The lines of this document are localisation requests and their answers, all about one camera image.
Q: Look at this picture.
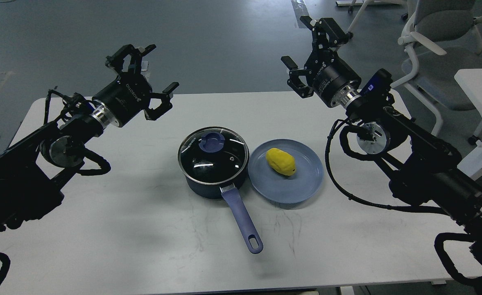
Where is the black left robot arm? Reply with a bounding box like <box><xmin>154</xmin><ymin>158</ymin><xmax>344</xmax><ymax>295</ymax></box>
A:
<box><xmin>0</xmin><ymin>44</ymin><xmax>179</xmax><ymax>232</ymax></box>

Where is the dark blue saucepan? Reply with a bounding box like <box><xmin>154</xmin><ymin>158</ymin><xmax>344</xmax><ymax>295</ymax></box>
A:
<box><xmin>177</xmin><ymin>127</ymin><xmax>263</xmax><ymax>254</ymax></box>

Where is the blue round plate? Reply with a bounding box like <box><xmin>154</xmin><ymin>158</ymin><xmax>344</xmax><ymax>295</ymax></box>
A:
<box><xmin>248</xmin><ymin>139</ymin><xmax>324</xmax><ymax>205</ymax></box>

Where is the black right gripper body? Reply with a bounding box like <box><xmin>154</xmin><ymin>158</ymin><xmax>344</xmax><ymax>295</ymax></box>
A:
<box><xmin>305</xmin><ymin>55</ymin><xmax>361</xmax><ymax>108</ymax></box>

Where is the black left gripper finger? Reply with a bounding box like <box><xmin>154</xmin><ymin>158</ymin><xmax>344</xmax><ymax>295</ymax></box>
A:
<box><xmin>105</xmin><ymin>44</ymin><xmax>157</xmax><ymax>79</ymax></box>
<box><xmin>144</xmin><ymin>82</ymin><xmax>180</xmax><ymax>121</ymax></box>

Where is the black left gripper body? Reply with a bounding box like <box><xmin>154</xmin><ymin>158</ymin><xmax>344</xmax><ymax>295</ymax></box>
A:
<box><xmin>92</xmin><ymin>73</ymin><xmax>152</xmax><ymax>127</ymax></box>

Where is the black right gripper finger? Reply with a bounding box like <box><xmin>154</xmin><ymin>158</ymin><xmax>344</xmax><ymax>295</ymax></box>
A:
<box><xmin>281</xmin><ymin>56</ymin><xmax>314</xmax><ymax>98</ymax></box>
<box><xmin>299</xmin><ymin>16</ymin><xmax>353</xmax><ymax>62</ymax></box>

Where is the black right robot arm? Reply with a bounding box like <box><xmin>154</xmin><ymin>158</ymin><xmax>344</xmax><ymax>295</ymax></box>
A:
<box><xmin>281</xmin><ymin>16</ymin><xmax>482</xmax><ymax>295</ymax></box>

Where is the white chair base with casters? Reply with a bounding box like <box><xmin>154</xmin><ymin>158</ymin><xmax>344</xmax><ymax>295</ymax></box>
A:
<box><xmin>336</xmin><ymin>0</ymin><xmax>417</xmax><ymax>32</ymax></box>

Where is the glass pot lid blue knob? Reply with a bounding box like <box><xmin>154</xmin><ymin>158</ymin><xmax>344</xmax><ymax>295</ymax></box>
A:
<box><xmin>178</xmin><ymin>127</ymin><xmax>250</xmax><ymax>186</ymax></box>

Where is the white grey office chair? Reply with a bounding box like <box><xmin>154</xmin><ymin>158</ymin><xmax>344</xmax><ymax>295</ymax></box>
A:
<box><xmin>392</xmin><ymin>0</ymin><xmax>482</xmax><ymax>136</ymax></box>

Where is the yellow toy potato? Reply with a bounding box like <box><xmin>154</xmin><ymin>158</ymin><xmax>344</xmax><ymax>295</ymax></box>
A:
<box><xmin>265</xmin><ymin>147</ymin><xmax>296</xmax><ymax>176</ymax></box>

